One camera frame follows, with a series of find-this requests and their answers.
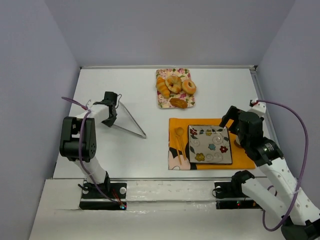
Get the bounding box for wooden spoon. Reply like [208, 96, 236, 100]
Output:
[174, 127, 187, 161]

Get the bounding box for brown fried pastry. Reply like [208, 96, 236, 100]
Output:
[169, 98, 188, 109]

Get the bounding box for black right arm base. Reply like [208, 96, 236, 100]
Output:
[211, 181, 262, 210]

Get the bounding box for glazed ring donut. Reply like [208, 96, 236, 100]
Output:
[182, 80, 197, 95]

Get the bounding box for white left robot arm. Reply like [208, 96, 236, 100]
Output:
[59, 91, 118, 194]

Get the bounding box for small brown cup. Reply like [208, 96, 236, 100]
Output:
[234, 140, 242, 148]

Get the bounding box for twisted pretzel bread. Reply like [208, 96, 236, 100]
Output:
[165, 75, 182, 94]

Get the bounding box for floral rectangular tray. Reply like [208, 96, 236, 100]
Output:
[155, 68, 197, 109]

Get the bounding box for stainless steel serving tongs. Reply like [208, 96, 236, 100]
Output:
[112, 94, 147, 140]

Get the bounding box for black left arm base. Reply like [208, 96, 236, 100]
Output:
[78, 181, 127, 211]

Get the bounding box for square flower-patterned plate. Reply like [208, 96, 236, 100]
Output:
[188, 125, 233, 165]

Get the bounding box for wooden chopstick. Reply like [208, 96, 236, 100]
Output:
[174, 136, 182, 165]

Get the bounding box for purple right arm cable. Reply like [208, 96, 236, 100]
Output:
[256, 99, 309, 231]

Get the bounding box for striped croissant bread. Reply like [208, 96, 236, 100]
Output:
[155, 77, 170, 99]

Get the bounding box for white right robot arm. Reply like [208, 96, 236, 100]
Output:
[212, 99, 320, 240]

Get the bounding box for orange cloth placemat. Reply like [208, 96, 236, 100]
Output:
[168, 118, 255, 171]

